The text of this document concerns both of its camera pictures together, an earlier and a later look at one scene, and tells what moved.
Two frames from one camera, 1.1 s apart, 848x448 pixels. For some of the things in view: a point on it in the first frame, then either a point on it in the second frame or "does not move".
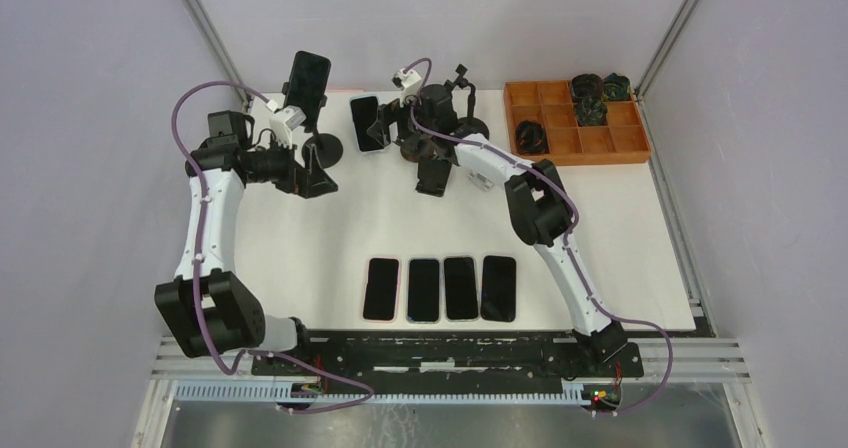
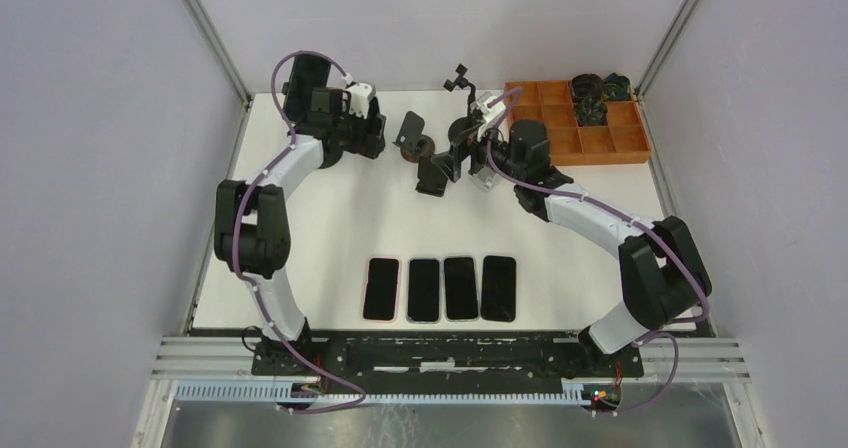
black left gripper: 310,180 -> 366,145
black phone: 460,288 does not move
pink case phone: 381,292 does not move
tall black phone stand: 468,124 does not move
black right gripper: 388,114 -> 465,147
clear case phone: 424,291 does not move
